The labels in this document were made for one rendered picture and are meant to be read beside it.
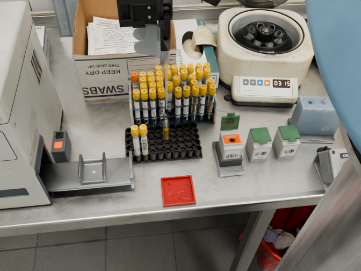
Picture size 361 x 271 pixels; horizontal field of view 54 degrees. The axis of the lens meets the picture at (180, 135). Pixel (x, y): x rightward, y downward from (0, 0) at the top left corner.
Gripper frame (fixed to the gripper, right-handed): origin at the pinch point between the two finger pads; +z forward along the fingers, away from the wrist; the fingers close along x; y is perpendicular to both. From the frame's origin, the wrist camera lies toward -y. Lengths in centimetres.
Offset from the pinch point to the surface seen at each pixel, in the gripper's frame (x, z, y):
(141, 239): -16, 113, 11
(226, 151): 7.6, 19.7, -12.2
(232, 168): 8.7, 24.6, -13.9
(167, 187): 11.6, 25.8, 0.6
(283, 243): 1, 91, -45
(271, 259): 13, 73, -32
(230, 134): 4.2, 18.3, -13.3
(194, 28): -36.1, 18.9, -10.9
